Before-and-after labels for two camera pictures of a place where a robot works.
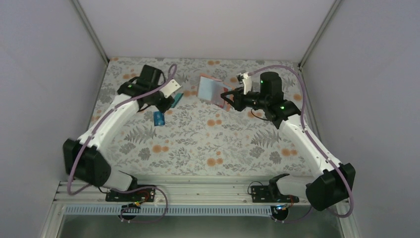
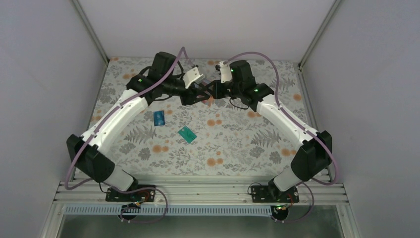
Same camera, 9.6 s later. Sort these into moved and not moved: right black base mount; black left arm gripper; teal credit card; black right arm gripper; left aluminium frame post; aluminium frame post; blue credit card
Moved: teal credit card; black left arm gripper; black right arm gripper
Not moved: right black base mount; aluminium frame post; blue credit card; left aluminium frame post
